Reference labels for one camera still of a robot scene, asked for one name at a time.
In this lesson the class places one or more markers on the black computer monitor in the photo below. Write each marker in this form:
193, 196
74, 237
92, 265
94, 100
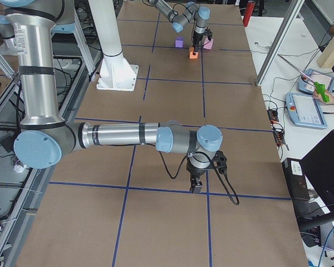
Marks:
318, 167

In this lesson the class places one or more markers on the red cylinder tube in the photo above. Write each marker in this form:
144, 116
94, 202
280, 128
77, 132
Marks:
248, 12

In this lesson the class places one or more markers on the green handled reacher grabber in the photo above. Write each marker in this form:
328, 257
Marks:
320, 88

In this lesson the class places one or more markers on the near blue teach pendant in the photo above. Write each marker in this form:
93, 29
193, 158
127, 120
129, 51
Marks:
305, 111

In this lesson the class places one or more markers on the far blue teach pendant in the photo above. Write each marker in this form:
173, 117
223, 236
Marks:
320, 77

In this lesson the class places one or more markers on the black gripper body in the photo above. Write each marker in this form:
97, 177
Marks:
196, 38
194, 172

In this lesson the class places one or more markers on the blue teach pendant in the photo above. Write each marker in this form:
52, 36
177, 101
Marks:
320, 77
305, 111

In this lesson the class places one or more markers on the dark purple foam cube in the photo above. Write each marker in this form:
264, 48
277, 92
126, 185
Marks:
179, 42

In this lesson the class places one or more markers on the person's hand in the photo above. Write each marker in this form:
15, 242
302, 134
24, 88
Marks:
318, 96

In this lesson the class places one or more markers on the pink foam cube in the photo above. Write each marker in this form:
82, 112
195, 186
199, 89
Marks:
208, 44

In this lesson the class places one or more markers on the orange black power strip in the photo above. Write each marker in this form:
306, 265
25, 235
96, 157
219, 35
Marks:
277, 128

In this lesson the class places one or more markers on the white desk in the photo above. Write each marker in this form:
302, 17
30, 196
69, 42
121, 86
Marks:
299, 48

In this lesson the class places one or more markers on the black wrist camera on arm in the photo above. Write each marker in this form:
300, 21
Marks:
221, 162
208, 33

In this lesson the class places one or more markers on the orange foam cube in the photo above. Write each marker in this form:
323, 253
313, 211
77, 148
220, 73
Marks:
191, 56

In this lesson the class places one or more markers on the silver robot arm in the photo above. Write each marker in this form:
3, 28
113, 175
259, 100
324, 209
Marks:
45, 135
193, 12

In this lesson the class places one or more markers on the aluminium frame post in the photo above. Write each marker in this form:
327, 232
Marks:
290, 16

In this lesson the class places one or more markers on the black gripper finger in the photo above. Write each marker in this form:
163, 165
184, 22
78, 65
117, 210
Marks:
195, 185
195, 49

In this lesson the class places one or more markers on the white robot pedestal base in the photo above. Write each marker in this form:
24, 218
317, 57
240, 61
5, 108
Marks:
116, 73

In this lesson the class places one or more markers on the black computer box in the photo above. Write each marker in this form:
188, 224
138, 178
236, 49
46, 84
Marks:
295, 179

